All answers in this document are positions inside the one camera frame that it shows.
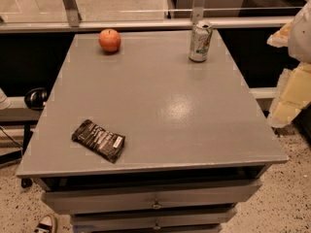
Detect metal railing post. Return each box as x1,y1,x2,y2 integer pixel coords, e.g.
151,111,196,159
62,0,82,27
191,0,206,24

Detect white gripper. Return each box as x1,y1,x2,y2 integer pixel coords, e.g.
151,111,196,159
267,0,311,128

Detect black white sneaker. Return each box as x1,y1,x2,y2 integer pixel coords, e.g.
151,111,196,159
33,215,57,233

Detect metal railing post right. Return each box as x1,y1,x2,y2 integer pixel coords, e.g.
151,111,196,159
191,0,206,24

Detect black snack packet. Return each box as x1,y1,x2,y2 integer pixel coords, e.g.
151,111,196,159
71,119,125,163

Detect metal railing post left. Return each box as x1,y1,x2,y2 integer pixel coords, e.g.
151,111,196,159
62,0,82,27

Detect grey top drawer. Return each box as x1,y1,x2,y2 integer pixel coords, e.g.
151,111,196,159
42,179,261,215

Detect red orange apple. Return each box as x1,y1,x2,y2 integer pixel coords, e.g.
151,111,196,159
98,29,121,52

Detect white green 7up can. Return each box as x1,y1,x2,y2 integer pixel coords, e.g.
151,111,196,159
189,20,213,62

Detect grey bottom drawer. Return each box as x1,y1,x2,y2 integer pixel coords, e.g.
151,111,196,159
74,224,222,233

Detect black round headphones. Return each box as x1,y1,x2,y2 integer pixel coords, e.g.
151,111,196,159
24,87,48,111

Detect grey drawer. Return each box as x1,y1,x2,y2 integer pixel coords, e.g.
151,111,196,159
74,224,222,233
42,179,261,215
71,207,236,230

